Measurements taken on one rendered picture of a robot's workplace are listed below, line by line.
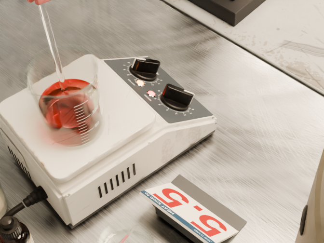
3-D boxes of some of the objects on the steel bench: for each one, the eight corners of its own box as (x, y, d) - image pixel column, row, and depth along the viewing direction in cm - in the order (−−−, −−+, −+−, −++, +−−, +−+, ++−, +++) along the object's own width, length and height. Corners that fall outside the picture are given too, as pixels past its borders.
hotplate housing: (148, 69, 75) (145, 21, 69) (219, 134, 69) (222, 87, 62) (-10, 164, 67) (-31, 119, 61) (53, 247, 60) (37, 207, 54)
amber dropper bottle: (6, 270, 59) (-12, 236, 54) (7, 242, 61) (-11, 207, 55) (37, 265, 59) (22, 232, 54) (37, 238, 61) (22, 203, 56)
